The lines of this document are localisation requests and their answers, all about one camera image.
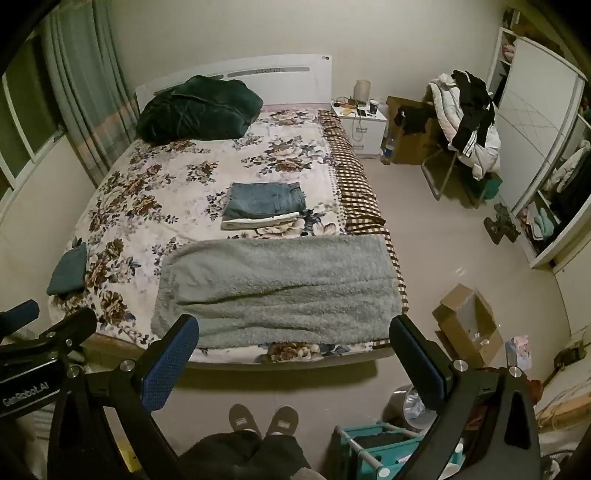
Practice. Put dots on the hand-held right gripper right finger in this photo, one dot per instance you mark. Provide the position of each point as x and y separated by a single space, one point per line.
415 364

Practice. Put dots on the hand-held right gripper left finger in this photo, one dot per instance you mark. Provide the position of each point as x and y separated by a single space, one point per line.
168 364

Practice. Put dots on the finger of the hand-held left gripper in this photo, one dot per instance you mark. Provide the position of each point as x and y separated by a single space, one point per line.
23 311
69 330

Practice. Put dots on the grey fleece pants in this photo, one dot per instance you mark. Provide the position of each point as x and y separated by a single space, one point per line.
277 286

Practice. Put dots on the folded white pants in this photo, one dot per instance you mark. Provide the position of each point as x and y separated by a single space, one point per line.
258 223

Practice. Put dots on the folded teal cloth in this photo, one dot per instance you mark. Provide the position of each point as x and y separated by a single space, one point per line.
69 272

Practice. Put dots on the open cardboard box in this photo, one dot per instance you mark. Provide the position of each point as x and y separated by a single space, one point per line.
466 323

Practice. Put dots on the teal laundry rack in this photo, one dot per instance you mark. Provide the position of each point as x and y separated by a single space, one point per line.
392 450

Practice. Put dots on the grey slipper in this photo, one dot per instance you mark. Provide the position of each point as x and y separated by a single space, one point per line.
282 421
244 420

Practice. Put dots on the person's dark trouser legs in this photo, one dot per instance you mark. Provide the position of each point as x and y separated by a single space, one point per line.
240 454

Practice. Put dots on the dark patterned shoes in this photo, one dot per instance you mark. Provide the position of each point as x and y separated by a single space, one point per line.
501 224

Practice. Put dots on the floral blanket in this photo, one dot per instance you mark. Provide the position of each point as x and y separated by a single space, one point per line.
161 184

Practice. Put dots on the window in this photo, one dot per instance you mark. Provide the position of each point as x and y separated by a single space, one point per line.
23 124

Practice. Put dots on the metal folding chair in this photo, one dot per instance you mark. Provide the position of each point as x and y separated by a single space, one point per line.
436 177

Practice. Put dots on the teal folded clothes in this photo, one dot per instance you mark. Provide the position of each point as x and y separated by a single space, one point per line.
544 224

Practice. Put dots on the folded blue jeans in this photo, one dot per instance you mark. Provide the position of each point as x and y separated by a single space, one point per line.
268 198

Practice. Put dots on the brown plaid bed sheet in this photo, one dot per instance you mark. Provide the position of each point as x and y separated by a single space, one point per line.
353 180

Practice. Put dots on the plastic bottle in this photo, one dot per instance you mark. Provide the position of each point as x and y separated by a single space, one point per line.
388 150

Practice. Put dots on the large brown cardboard box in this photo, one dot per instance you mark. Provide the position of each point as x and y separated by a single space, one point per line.
408 147

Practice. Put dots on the white nightstand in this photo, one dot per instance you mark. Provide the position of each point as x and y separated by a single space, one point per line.
367 131

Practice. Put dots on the pale green curtain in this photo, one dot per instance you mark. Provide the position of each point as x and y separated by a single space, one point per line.
87 78

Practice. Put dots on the black cloth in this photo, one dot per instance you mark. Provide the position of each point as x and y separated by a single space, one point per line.
413 117

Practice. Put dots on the dark green quilt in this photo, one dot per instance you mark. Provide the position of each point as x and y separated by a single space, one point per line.
198 108

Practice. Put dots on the white puffer jacket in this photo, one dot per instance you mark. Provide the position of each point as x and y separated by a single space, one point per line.
445 108

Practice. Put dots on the dark cup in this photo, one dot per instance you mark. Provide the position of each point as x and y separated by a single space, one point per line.
374 107

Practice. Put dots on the black striped garment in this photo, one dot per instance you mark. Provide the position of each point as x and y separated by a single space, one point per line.
475 106

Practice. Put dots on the white wardrobe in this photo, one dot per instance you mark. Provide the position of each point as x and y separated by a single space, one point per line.
531 115

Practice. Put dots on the beige table lamp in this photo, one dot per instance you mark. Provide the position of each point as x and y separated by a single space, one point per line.
363 90

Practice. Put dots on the white bed headboard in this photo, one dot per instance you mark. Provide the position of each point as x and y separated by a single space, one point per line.
286 76

